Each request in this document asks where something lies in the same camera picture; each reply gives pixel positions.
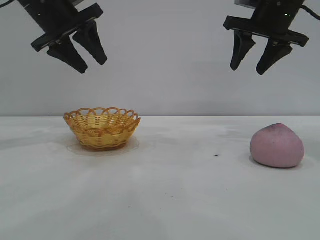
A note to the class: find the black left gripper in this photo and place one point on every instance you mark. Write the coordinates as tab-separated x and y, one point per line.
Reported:
60	20

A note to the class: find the pink peach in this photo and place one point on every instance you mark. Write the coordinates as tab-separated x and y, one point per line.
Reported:
276	147

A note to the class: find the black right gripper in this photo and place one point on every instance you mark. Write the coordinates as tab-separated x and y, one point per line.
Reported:
272	17

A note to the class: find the yellow woven plastic basket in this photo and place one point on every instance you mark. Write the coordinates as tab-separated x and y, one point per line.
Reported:
102	135

